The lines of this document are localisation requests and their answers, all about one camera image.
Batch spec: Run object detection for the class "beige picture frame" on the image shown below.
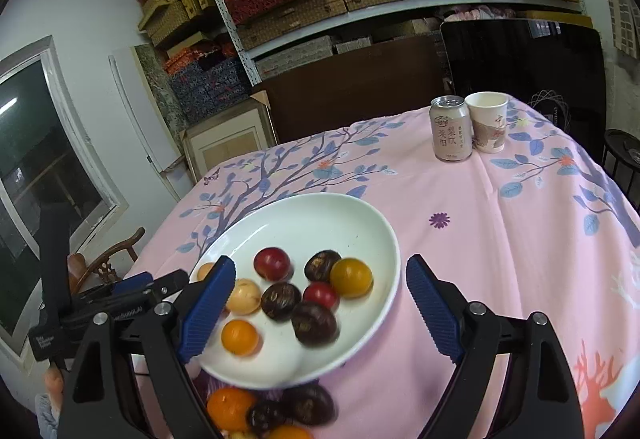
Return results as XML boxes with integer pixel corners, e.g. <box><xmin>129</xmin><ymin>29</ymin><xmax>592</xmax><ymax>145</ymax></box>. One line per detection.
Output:
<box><xmin>180</xmin><ymin>92</ymin><xmax>278</xmax><ymax>185</ymax></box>

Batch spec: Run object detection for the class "red plum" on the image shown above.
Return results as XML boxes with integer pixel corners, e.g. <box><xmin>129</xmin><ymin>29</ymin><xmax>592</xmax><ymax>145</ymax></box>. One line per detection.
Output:
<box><xmin>253</xmin><ymin>247</ymin><xmax>291</xmax><ymax>281</ymax></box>
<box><xmin>302</xmin><ymin>281</ymin><xmax>340</xmax><ymax>311</ymax></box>

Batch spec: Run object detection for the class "white metal shelf rack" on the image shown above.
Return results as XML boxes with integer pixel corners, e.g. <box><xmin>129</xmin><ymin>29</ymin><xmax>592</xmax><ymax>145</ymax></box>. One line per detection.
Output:
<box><xmin>190</xmin><ymin>0</ymin><xmax>591</xmax><ymax>85</ymax></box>

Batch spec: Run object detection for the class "yellow orange citrus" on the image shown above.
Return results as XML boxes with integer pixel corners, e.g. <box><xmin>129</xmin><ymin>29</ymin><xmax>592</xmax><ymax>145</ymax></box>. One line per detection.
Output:
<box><xmin>221</xmin><ymin>319</ymin><xmax>261</xmax><ymax>356</ymax></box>
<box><xmin>329</xmin><ymin>257</ymin><xmax>374</xmax><ymax>299</ymax></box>

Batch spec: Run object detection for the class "pile of yellow woven boxes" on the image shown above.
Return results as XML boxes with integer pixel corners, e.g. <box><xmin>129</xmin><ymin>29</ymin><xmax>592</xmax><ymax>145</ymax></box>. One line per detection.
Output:
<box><xmin>135</xmin><ymin>0</ymin><xmax>216</xmax><ymax>47</ymax></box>

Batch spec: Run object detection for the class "silver drink can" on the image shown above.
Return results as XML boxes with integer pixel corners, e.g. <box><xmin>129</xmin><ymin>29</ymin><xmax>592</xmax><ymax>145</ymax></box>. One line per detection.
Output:
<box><xmin>430</xmin><ymin>96</ymin><xmax>473</xmax><ymax>163</ymax></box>

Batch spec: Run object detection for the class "white leaning board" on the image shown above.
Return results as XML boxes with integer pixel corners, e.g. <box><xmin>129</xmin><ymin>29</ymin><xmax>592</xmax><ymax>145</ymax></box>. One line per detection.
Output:
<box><xmin>109</xmin><ymin>44</ymin><xmax>196</xmax><ymax>200</ymax></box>

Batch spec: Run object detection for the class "black round stool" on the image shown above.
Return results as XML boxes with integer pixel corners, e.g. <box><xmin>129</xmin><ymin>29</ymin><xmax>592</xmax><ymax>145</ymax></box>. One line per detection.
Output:
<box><xmin>602</xmin><ymin>129</ymin><xmax>640</xmax><ymax>210</ymax></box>

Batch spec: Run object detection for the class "brown wooden board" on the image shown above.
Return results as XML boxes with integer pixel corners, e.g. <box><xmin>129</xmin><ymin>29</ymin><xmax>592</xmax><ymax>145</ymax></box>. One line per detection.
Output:
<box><xmin>252</xmin><ymin>36</ymin><xmax>451</xmax><ymax>145</ymax></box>

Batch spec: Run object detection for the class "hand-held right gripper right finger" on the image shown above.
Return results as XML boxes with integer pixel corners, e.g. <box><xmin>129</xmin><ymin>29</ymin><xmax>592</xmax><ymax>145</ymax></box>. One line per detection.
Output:
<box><xmin>406</xmin><ymin>254</ymin><xmax>585</xmax><ymax>439</ymax></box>

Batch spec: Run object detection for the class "pink cloth bundle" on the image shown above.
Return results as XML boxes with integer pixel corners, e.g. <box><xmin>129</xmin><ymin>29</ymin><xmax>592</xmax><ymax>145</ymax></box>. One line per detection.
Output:
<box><xmin>440</xmin><ymin>4</ymin><xmax>518</xmax><ymax>22</ymax></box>

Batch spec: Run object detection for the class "grey marble slab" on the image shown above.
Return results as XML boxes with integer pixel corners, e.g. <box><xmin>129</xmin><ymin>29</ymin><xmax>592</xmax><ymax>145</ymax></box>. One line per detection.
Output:
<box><xmin>135</xmin><ymin>44</ymin><xmax>188</xmax><ymax>130</ymax></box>

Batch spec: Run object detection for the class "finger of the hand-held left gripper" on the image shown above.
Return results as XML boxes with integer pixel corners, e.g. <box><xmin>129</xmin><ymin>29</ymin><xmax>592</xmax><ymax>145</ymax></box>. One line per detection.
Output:
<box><xmin>114</xmin><ymin>271</ymin><xmax>154</xmax><ymax>295</ymax></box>
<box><xmin>145</xmin><ymin>269</ymin><xmax>191</xmax><ymax>302</ymax></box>

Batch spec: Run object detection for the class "person's left forearm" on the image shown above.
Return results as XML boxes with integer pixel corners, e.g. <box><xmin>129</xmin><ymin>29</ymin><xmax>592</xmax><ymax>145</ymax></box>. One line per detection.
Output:
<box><xmin>36</xmin><ymin>391</ymin><xmax>62</xmax><ymax>437</ymax></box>

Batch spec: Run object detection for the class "white oval plate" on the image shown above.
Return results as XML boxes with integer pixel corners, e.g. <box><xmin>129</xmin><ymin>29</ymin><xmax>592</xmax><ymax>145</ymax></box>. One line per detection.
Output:
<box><xmin>189</xmin><ymin>192</ymin><xmax>402</xmax><ymax>390</ymax></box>

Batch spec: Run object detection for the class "person's left hand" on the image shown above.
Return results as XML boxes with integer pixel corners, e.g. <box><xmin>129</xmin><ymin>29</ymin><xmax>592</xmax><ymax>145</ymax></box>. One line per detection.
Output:
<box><xmin>44</xmin><ymin>365</ymin><xmax>65</xmax><ymax>395</ymax></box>

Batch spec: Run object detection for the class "white frame window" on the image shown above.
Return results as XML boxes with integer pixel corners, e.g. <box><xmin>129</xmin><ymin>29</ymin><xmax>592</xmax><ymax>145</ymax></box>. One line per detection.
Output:
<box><xmin>0</xmin><ymin>36</ymin><xmax>128</xmax><ymax>360</ymax></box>

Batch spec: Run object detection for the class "orange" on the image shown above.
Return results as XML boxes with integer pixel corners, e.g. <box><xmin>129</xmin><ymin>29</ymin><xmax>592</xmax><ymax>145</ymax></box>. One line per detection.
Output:
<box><xmin>206</xmin><ymin>386</ymin><xmax>258</xmax><ymax>432</ymax></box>
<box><xmin>265</xmin><ymin>425</ymin><xmax>313</xmax><ymax>439</ymax></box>

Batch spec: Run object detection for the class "pink deer print tablecloth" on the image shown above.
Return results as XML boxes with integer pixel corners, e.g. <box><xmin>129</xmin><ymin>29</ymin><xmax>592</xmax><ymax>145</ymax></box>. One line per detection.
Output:
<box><xmin>122</xmin><ymin>96</ymin><xmax>640</xmax><ymax>439</ymax></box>

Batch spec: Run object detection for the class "wooden chair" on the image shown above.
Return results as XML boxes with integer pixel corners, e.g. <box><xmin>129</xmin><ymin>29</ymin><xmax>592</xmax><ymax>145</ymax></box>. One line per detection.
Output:
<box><xmin>67</xmin><ymin>226</ymin><xmax>146</xmax><ymax>295</ymax></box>

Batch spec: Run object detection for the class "dark purple mangosteen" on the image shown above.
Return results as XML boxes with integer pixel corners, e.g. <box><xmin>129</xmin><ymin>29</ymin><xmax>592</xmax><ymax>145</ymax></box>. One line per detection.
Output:
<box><xmin>291</xmin><ymin>301</ymin><xmax>338</xmax><ymax>347</ymax></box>
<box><xmin>246</xmin><ymin>400</ymin><xmax>288</xmax><ymax>438</ymax></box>
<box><xmin>281</xmin><ymin>382</ymin><xmax>337</xmax><ymax>426</ymax></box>
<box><xmin>260</xmin><ymin>282</ymin><xmax>302</xmax><ymax>322</ymax></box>
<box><xmin>304</xmin><ymin>250</ymin><xmax>342</xmax><ymax>283</ymax></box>

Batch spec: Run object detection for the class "printed paper cup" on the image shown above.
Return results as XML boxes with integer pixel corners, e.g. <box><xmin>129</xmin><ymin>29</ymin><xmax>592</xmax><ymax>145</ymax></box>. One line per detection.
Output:
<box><xmin>465</xmin><ymin>91</ymin><xmax>509</xmax><ymax>154</ymax></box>

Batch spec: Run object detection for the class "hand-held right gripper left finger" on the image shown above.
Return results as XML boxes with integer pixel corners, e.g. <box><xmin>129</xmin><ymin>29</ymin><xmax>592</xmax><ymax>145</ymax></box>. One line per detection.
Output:
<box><xmin>59</xmin><ymin>255</ymin><xmax>237</xmax><ymax>439</ymax></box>

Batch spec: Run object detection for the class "black glossy panel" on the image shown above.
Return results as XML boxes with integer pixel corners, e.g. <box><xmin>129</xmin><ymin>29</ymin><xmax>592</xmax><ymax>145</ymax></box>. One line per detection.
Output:
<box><xmin>440</xmin><ymin>18</ymin><xmax>607</xmax><ymax>155</ymax></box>

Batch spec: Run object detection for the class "stack of blue patterned boxes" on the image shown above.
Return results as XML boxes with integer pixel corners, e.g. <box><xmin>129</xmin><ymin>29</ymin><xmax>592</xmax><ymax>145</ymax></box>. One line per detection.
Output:
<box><xmin>165</xmin><ymin>44</ymin><xmax>251</xmax><ymax>125</ymax></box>

